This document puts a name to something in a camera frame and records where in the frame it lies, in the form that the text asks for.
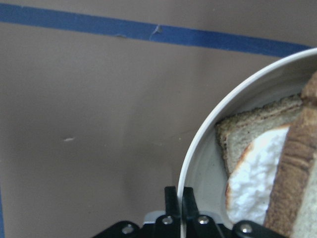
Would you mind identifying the bread slice under egg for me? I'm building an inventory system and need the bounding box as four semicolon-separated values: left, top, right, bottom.
215;94;302;176

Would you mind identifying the cream round plate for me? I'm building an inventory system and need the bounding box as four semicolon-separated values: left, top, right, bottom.
177;48;317;229

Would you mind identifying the fried egg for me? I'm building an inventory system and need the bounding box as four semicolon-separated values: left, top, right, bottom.
225;124;290;225

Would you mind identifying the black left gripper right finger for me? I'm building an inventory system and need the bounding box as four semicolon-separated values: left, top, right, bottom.
182;187;199;220

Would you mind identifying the white bread slice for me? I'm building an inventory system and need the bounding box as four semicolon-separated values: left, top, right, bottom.
264;74;317;238

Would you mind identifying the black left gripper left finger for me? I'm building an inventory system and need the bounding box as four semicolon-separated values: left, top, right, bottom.
164;186;179;218

